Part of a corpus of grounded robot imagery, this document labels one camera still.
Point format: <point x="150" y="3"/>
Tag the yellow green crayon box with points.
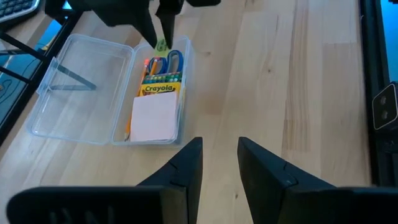
<point x="158" y="88"/>

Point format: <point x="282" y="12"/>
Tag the clear plastic pencil case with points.
<point x="77" y="93"/>

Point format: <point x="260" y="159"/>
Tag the orange pencil pink eraser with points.
<point x="142" y="77"/>
<point x="154" y="65"/>

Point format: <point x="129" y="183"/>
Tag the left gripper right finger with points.
<point x="267" y="186"/>

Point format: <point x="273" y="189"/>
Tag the small yellow eraser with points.
<point x="161" y="47"/>

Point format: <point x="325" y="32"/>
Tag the small black table camera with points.
<point x="385" y="107"/>

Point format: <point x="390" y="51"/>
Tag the grey desk calculator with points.
<point x="15" y="7"/>

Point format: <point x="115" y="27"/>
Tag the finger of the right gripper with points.
<point x="167" y="28"/>
<point x="147" y="29"/>

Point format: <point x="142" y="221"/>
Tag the pink sticky note pad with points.
<point x="154" y="118"/>

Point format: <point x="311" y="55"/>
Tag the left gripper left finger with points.
<point x="183" y="180"/>

